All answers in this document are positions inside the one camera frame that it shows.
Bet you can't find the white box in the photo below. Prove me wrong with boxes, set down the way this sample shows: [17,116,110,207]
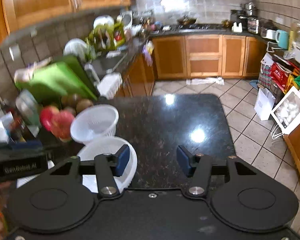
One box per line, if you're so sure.
[270,86,300,137]

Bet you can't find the large wooden wall cabinet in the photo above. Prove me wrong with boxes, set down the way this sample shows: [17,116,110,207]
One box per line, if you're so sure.
[0,0,131,34]

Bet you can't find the white plastic basket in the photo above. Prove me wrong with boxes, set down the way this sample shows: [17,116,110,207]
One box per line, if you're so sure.
[97,72,123,99]

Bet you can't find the teal mug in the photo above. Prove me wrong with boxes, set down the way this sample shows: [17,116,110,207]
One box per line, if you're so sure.
[275,29,290,50]

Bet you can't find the wok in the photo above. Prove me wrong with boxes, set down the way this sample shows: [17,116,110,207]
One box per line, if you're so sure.
[177,17,197,26]

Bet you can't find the white floor cloth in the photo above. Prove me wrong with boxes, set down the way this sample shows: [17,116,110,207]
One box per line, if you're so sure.
[186,77,225,87]

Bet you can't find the steel pot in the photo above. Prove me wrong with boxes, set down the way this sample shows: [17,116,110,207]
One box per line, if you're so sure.
[241,2,255,17]

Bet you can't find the green dish rack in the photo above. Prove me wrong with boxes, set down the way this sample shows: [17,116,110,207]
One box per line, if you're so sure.
[86,22,125,52]

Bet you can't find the white round dish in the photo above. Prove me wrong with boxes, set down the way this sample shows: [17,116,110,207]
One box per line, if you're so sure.
[64,38,88,60]

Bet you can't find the white ribbed bowl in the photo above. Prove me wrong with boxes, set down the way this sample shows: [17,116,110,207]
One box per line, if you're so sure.
[76,137,138,193]
[70,104,119,145]

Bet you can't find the red shopping bag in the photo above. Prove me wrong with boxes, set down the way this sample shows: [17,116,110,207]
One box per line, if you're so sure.
[270,62,294,88]

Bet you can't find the wooden base cabinets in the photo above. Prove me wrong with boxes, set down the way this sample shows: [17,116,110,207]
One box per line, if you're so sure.
[150,34,269,80]

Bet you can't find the white paper bag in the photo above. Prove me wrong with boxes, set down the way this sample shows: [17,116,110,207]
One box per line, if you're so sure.
[254,87,276,121]

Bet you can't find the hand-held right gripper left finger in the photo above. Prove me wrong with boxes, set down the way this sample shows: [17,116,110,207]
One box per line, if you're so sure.
[49,144,130,198]

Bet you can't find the brown kiwi fruit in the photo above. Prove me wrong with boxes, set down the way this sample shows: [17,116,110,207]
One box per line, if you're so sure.
[62,94,82,108]
[76,99,94,114]

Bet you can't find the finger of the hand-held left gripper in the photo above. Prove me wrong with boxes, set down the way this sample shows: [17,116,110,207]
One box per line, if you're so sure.
[10,141,44,153]

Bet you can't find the green cutting board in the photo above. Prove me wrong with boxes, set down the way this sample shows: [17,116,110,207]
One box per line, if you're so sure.
[15,55,100,100]

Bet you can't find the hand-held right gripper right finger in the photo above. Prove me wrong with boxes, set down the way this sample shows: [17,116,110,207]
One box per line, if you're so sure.
[176,144,258,198]

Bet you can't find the white plate in rack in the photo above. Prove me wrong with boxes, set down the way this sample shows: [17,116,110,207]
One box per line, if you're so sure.
[93,15,115,29]

